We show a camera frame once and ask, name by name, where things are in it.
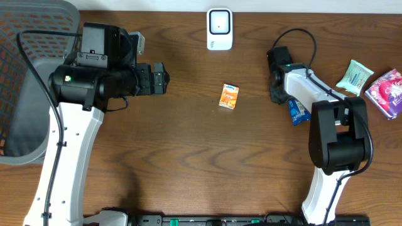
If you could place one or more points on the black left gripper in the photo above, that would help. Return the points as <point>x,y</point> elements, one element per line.
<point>157,78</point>

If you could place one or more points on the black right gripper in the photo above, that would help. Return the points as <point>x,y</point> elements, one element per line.
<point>276,98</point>

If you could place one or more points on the blue Oreo cookie pack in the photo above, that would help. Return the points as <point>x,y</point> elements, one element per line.
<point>298,112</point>

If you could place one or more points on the orange tissue pack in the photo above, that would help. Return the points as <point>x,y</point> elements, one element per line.
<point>229,96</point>

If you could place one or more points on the mint green wipes pack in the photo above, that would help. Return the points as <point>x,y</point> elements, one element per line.
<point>355,78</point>

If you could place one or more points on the red purple pad pack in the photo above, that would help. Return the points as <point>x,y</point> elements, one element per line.
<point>385,94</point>

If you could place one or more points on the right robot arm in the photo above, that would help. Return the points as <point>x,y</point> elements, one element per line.
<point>339,138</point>

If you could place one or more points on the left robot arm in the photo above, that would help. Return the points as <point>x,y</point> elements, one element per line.
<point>79,90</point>

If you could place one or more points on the white barcode scanner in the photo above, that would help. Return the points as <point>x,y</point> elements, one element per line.
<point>219,29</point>

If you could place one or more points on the grey plastic mesh basket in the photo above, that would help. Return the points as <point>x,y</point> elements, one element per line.
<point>24,107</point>

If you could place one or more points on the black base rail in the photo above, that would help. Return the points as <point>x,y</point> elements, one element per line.
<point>220,220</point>

